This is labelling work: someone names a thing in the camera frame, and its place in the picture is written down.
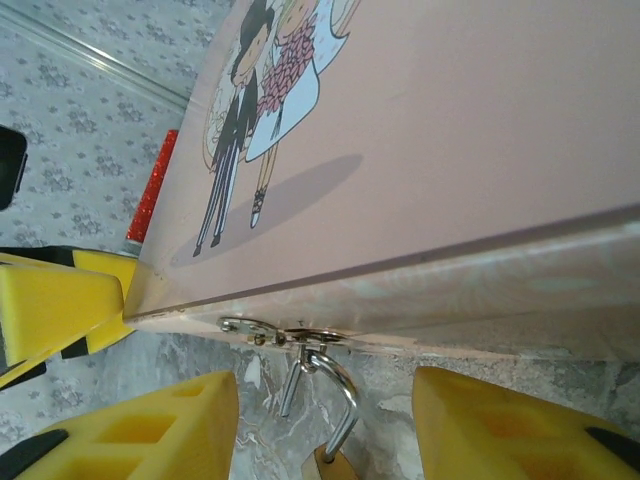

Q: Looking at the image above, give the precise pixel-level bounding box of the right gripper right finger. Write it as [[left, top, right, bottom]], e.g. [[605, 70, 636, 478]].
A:
[[412, 366, 640, 480]]

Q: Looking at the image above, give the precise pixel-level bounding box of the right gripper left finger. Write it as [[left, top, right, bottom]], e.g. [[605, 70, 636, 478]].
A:
[[0, 369, 242, 480]]

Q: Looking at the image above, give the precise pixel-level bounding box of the small brass padlock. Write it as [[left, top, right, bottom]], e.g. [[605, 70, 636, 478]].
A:
[[278, 344, 364, 480]]

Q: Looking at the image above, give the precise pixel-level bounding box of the red glitter tube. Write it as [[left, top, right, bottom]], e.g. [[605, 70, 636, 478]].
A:
[[125, 128, 181, 254]]

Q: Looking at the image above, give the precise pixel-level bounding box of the pink box with cartoon couple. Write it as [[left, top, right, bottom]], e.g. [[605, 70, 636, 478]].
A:
[[121, 0, 640, 362]]

